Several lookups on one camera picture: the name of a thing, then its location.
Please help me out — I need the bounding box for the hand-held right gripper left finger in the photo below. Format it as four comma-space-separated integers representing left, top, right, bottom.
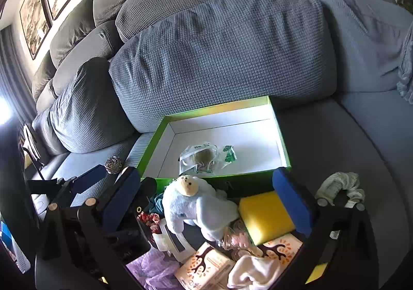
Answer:
34, 166, 142, 290

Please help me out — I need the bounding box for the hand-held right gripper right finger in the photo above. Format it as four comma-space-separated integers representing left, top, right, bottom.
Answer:
273, 167, 379, 290

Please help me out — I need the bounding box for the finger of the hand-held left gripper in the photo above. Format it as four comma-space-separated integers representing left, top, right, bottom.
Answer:
27, 164, 108, 207
137, 176, 157, 213

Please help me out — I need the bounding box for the purple bath pouf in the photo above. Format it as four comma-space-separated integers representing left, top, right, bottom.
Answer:
126, 248, 181, 290

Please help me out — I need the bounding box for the white plush toy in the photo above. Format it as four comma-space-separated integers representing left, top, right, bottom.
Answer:
161, 175, 241, 242

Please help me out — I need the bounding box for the clear green printed plastic bag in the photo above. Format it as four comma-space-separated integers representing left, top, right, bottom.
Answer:
179, 143, 225, 178
221, 144, 238, 168

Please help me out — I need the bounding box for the tree print tissue pack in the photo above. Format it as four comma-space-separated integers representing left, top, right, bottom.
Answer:
174, 241, 236, 290
258, 232, 304, 269

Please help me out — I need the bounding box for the green cardboard box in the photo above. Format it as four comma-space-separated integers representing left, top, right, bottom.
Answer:
136, 95, 292, 197

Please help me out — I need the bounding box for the teal cloth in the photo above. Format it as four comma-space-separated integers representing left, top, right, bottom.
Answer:
149, 193, 166, 214

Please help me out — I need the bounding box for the red patterned scrunchie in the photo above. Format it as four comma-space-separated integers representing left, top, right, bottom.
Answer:
137, 211, 162, 234

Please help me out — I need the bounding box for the large yellow sponge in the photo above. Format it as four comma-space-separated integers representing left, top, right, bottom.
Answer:
238, 191, 296, 245

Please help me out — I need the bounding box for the steel wool scrubber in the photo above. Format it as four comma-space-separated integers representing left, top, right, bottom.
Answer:
104, 155, 125, 175

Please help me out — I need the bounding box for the clear plastic clip box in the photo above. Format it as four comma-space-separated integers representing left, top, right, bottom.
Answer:
152, 218, 196, 263

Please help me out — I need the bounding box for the pale green cloth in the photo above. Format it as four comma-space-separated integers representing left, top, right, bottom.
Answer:
314, 172, 366, 207

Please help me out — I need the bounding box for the clear bag with pink items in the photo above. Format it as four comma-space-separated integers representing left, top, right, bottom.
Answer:
216, 219, 259, 260

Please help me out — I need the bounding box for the black metal rack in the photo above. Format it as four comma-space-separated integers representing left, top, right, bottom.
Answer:
20, 122, 49, 181

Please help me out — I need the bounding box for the white cloth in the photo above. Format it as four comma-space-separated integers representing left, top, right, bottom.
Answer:
227, 254, 292, 289

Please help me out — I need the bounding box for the grey sofa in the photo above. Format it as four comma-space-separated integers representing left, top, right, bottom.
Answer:
30, 0, 413, 290

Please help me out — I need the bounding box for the blue white packet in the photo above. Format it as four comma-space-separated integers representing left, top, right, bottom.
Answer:
0, 219, 31, 273

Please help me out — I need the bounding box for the grey curtain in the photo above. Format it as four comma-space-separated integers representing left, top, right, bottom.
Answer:
0, 26, 37, 123

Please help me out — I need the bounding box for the large blue-grey sofa cushion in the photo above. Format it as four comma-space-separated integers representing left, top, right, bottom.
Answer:
109, 0, 338, 132

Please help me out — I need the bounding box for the dark grey sofa cushion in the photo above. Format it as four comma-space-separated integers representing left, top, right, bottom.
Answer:
50, 0, 96, 68

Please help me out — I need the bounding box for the blue-grey blanket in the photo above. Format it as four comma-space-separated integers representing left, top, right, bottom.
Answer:
397, 24, 413, 103

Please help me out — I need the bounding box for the green patterned cloth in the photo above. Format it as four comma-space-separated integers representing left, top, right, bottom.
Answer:
395, 0, 413, 15

